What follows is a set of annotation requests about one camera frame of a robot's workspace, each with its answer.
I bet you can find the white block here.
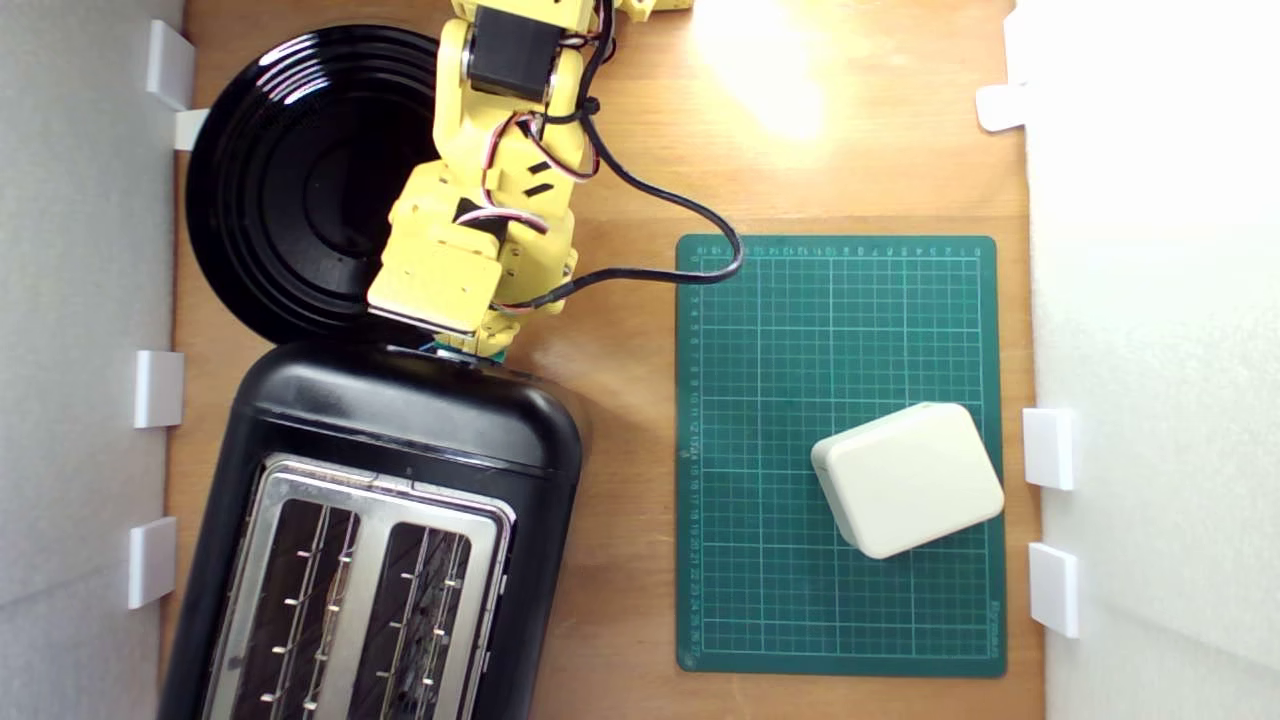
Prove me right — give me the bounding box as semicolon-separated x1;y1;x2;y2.
810;402;1005;560

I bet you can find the black two-slot toaster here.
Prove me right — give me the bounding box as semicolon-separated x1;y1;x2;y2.
158;340;584;720

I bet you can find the black cable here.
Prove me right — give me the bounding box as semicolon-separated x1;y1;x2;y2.
515;0;745;311

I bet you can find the black plate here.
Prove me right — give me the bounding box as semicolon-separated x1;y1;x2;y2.
186;25;471;346

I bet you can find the yellow wrist camera mount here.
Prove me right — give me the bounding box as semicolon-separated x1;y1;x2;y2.
367;235;504;336

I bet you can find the green cutting mat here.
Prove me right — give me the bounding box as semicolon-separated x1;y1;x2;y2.
676;235;1007;678

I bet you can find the green-taped toaster lever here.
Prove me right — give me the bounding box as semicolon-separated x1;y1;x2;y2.
432;338;511;363

